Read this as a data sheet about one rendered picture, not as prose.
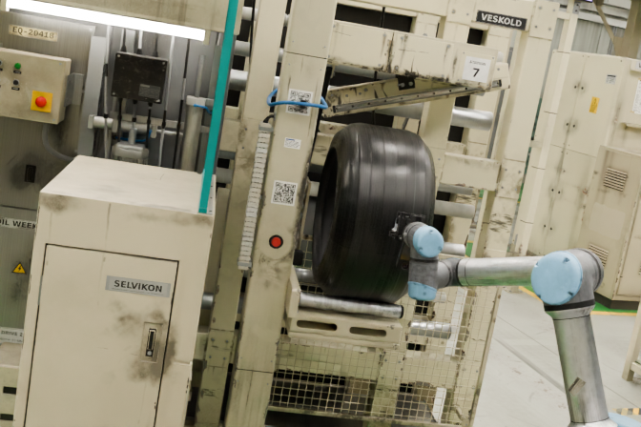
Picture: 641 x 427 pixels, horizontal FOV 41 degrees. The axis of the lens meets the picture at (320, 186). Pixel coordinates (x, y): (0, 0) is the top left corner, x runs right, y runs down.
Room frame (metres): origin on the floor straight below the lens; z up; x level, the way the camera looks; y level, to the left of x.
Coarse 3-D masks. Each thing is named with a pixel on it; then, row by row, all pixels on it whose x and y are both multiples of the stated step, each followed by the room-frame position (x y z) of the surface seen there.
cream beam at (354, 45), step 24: (336, 24) 2.92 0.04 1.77; (336, 48) 2.92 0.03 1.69; (360, 48) 2.93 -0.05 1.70; (384, 48) 2.94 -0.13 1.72; (408, 48) 2.95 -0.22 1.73; (432, 48) 2.96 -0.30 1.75; (456, 48) 2.98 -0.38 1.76; (480, 48) 2.99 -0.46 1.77; (408, 72) 2.96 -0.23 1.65; (432, 72) 2.97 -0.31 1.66; (456, 72) 2.98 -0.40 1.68
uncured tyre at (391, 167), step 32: (352, 128) 2.71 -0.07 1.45; (384, 128) 2.74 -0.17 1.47; (352, 160) 2.56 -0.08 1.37; (384, 160) 2.56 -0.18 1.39; (416, 160) 2.59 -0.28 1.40; (320, 192) 2.95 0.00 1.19; (352, 192) 2.50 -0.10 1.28; (384, 192) 2.51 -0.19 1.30; (416, 192) 2.53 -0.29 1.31; (320, 224) 2.92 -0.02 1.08; (352, 224) 2.47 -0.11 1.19; (384, 224) 2.48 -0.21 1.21; (320, 256) 2.89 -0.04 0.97; (352, 256) 2.49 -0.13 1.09; (384, 256) 2.49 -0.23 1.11; (320, 288) 2.70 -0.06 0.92; (352, 288) 2.56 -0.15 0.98; (384, 288) 2.55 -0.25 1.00
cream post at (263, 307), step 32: (320, 0) 2.64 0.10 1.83; (288, 32) 2.68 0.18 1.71; (320, 32) 2.65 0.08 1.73; (288, 64) 2.63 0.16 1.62; (320, 64) 2.65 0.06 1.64; (320, 96) 2.66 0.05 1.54; (288, 128) 2.64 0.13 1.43; (288, 160) 2.64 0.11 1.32; (256, 224) 2.73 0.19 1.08; (288, 224) 2.65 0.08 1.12; (256, 256) 2.63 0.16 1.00; (288, 256) 2.65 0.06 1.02; (256, 288) 2.64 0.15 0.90; (256, 320) 2.64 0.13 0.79; (256, 352) 2.64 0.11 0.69; (256, 384) 2.64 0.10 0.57; (256, 416) 2.65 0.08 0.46
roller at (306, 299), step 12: (300, 300) 2.58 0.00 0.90; (312, 300) 2.59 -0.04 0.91; (324, 300) 2.59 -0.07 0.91; (336, 300) 2.60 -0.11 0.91; (348, 300) 2.61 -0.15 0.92; (360, 300) 2.62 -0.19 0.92; (348, 312) 2.61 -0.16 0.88; (360, 312) 2.61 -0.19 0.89; (372, 312) 2.61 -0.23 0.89; (384, 312) 2.62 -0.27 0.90; (396, 312) 2.63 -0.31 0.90
